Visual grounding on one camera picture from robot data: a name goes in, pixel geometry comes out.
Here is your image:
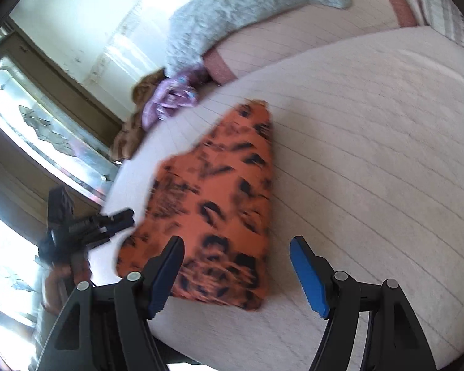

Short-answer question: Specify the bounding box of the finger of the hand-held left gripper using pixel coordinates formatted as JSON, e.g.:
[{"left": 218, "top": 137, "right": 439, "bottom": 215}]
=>
[
  {"left": 86, "top": 222, "right": 135, "bottom": 249},
  {"left": 89, "top": 208, "right": 135, "bottom": 227}
]

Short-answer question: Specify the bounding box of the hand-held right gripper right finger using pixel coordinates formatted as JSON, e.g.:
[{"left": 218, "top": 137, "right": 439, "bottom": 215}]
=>
[{"left": 289, "top": 236, "right": 436, "bottom": 371}]

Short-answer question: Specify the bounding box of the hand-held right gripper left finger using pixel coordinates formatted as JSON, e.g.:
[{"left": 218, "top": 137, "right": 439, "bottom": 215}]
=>
[{"left": 35, "top": 236, "right": 185, "bottom": 371}]

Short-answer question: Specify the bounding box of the orange black floral shirt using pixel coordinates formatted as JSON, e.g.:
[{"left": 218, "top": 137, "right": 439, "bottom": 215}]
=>
[{"left": 116, "top": 100, "right": 274, "bottom": 312}]

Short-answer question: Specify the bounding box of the person's left hand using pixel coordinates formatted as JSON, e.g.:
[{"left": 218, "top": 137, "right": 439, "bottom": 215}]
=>
[{"left": 42, "top": 253, "right": 91, "bottom": 313}]

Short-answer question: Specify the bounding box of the brown garment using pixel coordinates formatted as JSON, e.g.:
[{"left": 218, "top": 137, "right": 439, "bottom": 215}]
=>
[{"left": 111, "top": 67, "right": 167, "bottom": 161}]

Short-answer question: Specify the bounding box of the stained glass wooden door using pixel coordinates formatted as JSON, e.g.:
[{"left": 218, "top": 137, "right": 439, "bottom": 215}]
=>
[{"left": 0, "top": 15, "right": 134, "bottom": 209}]

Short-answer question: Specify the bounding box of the purple floral garment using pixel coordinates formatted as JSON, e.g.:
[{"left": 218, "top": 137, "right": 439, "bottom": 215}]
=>
[{"left": 141, "top": 75, "right": 199, "bottom": 130}]

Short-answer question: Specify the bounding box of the grey quilted blanket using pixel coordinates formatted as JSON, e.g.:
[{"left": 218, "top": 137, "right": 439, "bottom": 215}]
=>
[{"left": 166, "top": 0, "right": 352, "bottom": 80}]

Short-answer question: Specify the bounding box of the pink sofa bolster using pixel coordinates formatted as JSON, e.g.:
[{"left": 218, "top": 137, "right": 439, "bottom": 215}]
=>
[{"left": 203, "top": 0, "right": 418, "bottom": 86}]

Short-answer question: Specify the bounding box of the striped floral cushion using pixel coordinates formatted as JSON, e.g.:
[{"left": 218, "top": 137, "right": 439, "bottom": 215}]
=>
[{"left": 410, "top": 0, "right": 464, "bottom": 60}]

